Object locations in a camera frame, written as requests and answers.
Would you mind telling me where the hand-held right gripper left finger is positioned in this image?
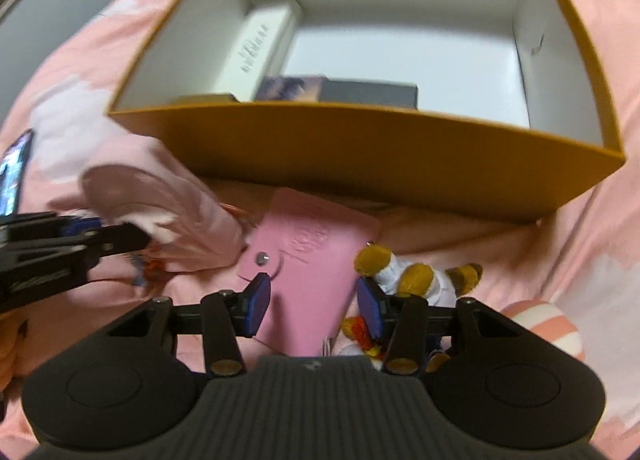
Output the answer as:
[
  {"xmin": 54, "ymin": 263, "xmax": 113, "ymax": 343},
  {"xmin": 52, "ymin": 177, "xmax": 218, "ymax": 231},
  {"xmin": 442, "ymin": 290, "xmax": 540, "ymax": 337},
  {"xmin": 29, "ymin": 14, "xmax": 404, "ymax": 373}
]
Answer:
[{"xmin": 107, "ymin": 274, "xmax": 272, "ymax": 377}]

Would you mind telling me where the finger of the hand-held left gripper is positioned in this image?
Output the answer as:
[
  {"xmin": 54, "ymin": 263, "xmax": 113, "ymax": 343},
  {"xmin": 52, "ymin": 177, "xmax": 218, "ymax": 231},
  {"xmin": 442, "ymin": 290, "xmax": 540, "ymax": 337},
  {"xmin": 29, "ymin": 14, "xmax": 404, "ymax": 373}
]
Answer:
[
  {"xmin": 85, "ymin": 222, "xmax": 152, "ymax": 265},
  {"xmin": 0, "ymin": 212, "xmax": 103, "ymax": 241}
]

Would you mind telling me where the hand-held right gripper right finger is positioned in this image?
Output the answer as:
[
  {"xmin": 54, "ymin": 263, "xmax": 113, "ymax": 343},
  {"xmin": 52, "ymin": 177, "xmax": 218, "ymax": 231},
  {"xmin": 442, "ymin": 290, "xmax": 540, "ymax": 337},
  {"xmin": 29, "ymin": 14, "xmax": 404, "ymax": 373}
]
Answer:
[{"xmin": 357, "ymin": 277, "xmax": 521, "ymax": 375}]

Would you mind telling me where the pink snap wallet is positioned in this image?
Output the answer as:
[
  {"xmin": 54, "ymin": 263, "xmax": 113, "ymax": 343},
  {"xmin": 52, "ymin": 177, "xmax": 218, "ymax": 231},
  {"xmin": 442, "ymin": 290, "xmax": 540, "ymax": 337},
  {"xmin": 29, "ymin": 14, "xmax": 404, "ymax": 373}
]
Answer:
[{"xmin": 241, "ymin": 188, "xmax": 382, "ymax": 358}]

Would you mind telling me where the pink cloth pouch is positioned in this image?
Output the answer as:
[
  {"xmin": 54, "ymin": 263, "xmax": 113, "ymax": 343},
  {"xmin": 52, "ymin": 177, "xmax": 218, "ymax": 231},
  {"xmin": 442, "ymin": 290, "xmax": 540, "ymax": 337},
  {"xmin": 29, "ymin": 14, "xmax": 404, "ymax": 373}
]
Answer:
[{"xmin": 50, "ymin": 137, "xmax": 251, "ymax": 275}]

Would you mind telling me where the orange cardboard box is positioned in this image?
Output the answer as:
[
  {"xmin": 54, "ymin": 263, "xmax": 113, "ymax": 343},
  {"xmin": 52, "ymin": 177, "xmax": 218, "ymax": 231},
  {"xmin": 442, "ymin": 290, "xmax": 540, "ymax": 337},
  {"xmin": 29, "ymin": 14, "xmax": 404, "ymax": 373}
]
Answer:
[{"xmin": 104, "ymin": 0, "xmax": 627, "ymax": 225}]

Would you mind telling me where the dark grey box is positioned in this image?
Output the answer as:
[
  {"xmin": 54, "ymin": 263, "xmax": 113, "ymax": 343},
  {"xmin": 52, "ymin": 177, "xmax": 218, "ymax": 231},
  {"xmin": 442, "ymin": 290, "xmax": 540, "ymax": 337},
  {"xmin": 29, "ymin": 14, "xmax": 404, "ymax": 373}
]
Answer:
[{"xmin": 317, "ymin": 80, "xmax": 418, "ymax": 110}]

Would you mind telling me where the dark printed card pack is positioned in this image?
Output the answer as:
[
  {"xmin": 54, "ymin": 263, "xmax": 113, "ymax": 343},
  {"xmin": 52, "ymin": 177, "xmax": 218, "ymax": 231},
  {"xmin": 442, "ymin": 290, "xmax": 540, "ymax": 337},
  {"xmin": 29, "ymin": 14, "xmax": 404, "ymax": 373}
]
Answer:
[{"xmin": 254, "ymin": 76, "xmax": 328, "ymax": 103}]

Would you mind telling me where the long white box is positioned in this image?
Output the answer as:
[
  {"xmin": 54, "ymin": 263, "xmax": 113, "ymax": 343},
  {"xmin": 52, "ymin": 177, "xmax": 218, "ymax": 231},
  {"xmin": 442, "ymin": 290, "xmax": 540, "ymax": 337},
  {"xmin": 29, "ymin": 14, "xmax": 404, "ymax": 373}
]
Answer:
[{"xmin": 212, "ymin": 0, "xmax": 303, "ymax": 103}]

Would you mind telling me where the duck plush toy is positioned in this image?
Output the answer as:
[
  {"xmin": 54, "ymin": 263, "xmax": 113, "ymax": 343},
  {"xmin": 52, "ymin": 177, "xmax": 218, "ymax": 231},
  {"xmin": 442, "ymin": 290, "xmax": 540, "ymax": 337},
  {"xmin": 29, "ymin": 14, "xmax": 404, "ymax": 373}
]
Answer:
[{"xmin": 340, "ymin": 315, "xmax": 451, "ymax": 373}]

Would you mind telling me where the orange tassel charm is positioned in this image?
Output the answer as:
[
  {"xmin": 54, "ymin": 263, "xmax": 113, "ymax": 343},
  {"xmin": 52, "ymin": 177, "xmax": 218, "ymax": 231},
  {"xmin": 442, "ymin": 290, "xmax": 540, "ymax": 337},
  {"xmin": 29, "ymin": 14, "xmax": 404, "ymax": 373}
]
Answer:
[{"xmin": 131, "ymin": 252, "xmax": 168, "ymax": 288}]

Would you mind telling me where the smartphone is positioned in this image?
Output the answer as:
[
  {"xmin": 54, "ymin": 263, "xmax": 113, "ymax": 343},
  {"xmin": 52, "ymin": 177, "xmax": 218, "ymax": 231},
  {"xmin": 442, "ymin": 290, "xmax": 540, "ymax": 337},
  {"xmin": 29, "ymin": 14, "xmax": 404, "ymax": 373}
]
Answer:
[{"xmin": 0, "ymin": 129, "xmax": 35, "ymax": 217}]

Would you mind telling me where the pink striped plush toy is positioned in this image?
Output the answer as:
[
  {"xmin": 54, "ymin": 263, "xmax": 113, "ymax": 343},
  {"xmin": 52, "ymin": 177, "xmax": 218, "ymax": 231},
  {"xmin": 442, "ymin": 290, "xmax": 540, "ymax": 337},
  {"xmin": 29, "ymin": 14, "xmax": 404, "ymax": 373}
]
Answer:
[{"xmin": 500, "ymin": 300, "xmax": 587, "ymax": 366}]

